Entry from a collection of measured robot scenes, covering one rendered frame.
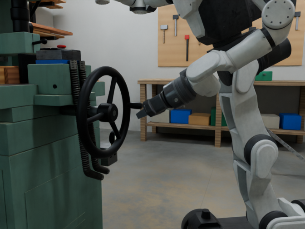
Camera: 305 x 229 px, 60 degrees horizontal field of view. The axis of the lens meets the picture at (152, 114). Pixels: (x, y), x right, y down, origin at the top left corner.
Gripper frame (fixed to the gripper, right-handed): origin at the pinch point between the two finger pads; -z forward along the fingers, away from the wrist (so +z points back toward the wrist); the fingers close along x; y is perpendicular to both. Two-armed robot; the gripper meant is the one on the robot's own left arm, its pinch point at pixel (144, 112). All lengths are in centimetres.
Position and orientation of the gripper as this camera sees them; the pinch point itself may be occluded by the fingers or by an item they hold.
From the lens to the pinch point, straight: 91.2
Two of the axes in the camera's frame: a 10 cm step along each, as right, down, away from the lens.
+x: 3.8, -1.3, 9.1
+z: 8.0, -4.5, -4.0
